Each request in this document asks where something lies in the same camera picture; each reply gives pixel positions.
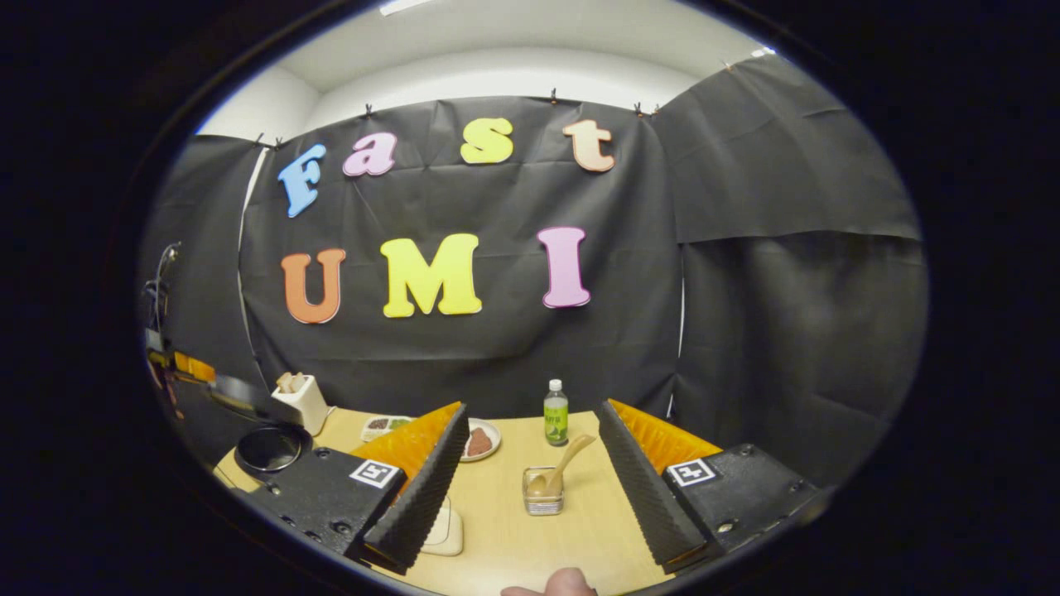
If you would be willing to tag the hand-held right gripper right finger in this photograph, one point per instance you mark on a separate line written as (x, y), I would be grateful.
(642, 488)

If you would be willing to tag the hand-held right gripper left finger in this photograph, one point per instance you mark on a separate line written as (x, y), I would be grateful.
(422, 497)

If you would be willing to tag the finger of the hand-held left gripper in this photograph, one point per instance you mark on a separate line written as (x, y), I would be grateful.
(197, 367)

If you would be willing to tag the wooden spoon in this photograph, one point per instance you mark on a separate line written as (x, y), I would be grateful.
(571, 455)

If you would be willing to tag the dark grey rice cooker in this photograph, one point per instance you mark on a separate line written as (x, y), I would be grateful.
(269, 451)

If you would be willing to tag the cream square panel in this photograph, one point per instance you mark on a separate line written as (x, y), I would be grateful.
(447, 534)

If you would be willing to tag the brown meat piece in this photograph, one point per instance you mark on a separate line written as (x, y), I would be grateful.
(480, 443)

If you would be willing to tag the white divided bean dish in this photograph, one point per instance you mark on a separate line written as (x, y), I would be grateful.
(383, 424)

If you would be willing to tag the white round plate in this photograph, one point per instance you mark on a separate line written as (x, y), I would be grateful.
(495, 430)

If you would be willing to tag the green drink bottle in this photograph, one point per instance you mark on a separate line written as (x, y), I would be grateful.
(556, 422)

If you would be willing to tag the white toaster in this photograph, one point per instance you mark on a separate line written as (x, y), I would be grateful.
(308, 406)

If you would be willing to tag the black backdrop cloth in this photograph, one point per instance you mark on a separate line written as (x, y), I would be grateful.
(497, 348)

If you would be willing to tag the row of black cloth clips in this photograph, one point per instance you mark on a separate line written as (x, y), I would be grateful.
(553, 97)

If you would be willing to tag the large ceiling light panel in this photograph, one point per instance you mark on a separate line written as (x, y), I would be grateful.
(402, 7)

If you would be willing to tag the small ceiling light panel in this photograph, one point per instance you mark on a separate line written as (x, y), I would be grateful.
(762, 51)

